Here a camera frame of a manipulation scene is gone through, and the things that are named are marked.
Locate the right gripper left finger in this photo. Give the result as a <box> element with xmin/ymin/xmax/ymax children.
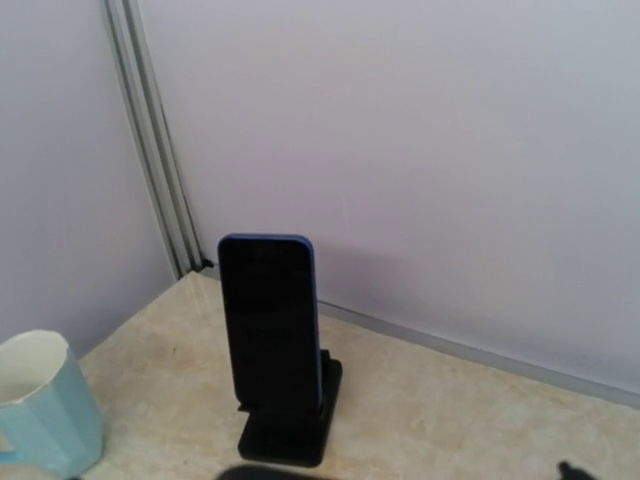
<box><xmin>215</xmin><ymin>464</ymin><xmax>295</xmax><ymax>480</ymax></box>

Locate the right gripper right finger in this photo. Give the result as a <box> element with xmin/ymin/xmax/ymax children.
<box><xmin>557</xmin><ymin>461</ymin><xmax>595</xmax><ymax>480</ymax></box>

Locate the black folding phone stand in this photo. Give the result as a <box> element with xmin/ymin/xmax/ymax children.
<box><xmin>238</xmin><ymin>349</ymin><xmax>343</xmax><ymax>468</ymax></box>

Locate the black phone blue edge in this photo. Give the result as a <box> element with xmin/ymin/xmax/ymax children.
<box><xmin>217</xmin><ymin>234</ymin><xmax>323</xmax><ymax>411</ymax></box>

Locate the light blue white cup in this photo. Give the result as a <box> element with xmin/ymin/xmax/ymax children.
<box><xmin>1</xmin><ymin>330</ymin><xmax>104</xmax><ymax>479</ymax></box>

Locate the left aluminium frame post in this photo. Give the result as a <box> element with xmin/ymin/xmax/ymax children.
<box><xmin>99</xmin><ymin>1</ymin><xmax>211</xmax><ymax>278</ymax></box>

